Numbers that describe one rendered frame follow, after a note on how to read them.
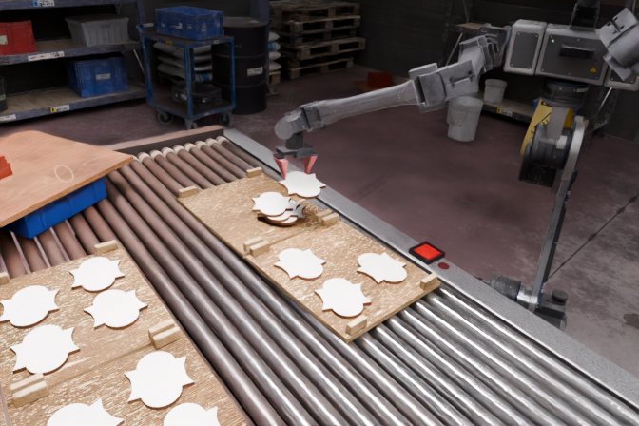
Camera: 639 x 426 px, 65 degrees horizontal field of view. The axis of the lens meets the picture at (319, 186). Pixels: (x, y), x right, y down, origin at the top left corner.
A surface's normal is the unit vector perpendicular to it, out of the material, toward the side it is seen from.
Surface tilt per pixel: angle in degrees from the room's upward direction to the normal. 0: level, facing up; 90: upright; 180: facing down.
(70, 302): 0
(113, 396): 0
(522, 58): 90
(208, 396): 0
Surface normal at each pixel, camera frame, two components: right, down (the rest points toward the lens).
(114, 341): 0.05, -0.89
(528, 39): -0.44, 0.39
